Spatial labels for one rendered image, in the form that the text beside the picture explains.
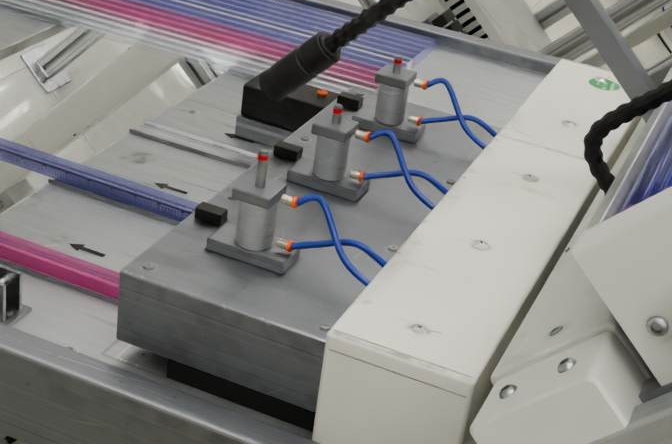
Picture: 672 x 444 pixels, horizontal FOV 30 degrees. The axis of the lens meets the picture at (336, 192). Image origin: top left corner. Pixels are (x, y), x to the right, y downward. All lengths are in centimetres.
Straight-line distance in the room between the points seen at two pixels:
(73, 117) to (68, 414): 130
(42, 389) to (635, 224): 36
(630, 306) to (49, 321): 38
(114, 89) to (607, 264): 147
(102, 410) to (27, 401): 5
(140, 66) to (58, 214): 103
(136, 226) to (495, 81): 46
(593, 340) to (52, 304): 36
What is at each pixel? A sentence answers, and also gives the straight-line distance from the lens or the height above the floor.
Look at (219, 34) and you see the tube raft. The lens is 121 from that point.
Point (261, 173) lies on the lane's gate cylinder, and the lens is 71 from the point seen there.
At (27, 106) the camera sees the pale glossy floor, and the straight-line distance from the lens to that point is 244.
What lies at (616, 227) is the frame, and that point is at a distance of 53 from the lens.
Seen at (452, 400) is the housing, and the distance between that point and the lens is 63.
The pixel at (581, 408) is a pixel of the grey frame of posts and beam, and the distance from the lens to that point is 54.
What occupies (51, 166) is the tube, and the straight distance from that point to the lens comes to 93.
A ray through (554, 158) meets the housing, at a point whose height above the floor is 127.
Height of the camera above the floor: 161
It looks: 32 degrees down
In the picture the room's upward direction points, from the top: 59 degrees clockwise
